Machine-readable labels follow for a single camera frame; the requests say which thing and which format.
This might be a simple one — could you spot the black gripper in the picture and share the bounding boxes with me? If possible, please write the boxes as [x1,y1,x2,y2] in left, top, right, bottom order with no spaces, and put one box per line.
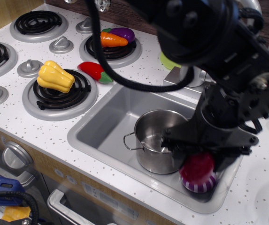
[161,73,269,173]

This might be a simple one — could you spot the red toy sweet potato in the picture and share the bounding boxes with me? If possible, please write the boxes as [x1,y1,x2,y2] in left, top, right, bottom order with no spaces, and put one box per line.
[179,152,215,183]

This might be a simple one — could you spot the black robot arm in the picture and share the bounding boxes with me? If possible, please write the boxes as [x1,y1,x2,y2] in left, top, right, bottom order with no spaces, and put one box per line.
[86,0,269,171]

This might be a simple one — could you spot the steel pot in sink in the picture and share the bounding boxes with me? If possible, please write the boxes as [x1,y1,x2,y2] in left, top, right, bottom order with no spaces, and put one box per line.
[125,109,187,174]

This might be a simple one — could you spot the grey sink basin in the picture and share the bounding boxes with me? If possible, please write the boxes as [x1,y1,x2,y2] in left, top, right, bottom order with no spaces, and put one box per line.
[68,84,241,214]

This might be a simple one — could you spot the purple white striped toy onion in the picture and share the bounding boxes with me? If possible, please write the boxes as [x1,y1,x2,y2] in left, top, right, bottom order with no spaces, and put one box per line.
[181,172,217,194]

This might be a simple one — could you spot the silver toy faucet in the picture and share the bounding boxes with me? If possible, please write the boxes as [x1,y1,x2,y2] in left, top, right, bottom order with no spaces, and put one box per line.
[163,0,261,90]

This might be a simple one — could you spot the green toy plate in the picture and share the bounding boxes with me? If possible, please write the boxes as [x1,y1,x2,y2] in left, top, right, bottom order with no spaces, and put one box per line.
[160,52,181,70]

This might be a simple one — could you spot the back right stove burner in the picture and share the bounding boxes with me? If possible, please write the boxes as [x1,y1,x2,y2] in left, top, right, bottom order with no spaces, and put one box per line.
[79,35,142,68]

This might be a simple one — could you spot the red toy chili pepper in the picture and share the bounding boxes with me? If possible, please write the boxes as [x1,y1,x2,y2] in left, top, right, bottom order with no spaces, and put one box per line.
[77,62,113,84]

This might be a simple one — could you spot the purple toy eggplant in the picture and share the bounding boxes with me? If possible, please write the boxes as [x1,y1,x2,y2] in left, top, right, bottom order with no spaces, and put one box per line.
[102,27,135,43]

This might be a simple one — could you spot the orange toy carrot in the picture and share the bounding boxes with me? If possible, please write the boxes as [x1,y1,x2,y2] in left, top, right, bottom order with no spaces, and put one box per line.
[100,31,128,47]

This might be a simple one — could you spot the front stove burner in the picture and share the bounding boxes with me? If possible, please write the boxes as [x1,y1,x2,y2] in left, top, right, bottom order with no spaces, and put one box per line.
[22,69,98,121]

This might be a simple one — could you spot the yellow toy bell pepper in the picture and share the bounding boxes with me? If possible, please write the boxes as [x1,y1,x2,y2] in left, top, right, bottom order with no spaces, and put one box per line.
[36,60,75,93]

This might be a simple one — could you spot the grey stove knob top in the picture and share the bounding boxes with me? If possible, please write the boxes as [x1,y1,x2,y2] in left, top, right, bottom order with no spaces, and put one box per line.
[76,17,92,34]

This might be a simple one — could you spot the grey stove knob middle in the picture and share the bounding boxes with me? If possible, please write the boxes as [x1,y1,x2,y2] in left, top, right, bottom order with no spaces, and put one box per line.
[49,36,74,54]

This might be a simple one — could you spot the silver oven dial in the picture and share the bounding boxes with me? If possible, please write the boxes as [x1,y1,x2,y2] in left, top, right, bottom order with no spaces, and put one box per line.
[2,141,33,170]

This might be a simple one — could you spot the grey stove knob left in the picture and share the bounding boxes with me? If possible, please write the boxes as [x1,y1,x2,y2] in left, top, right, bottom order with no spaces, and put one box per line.
[17,60,43,78]

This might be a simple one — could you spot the yellow tape piece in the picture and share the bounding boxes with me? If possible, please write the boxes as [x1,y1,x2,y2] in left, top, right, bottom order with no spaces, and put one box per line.
[1,206,31,222]

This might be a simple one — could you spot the blue clamp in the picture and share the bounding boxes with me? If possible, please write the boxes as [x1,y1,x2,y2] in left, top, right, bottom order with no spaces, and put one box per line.
[0,177,25,206]

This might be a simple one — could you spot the back left stove burner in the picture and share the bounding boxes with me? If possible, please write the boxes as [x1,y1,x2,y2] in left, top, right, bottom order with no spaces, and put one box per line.
[9,10,69,43]

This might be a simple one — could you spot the silver oven door handle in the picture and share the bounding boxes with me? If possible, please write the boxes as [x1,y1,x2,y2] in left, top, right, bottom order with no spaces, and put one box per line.
[47,189,94,225]

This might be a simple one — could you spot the black braided cable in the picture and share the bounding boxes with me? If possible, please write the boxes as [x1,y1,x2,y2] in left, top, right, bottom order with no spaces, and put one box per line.
[85,0,195,92]

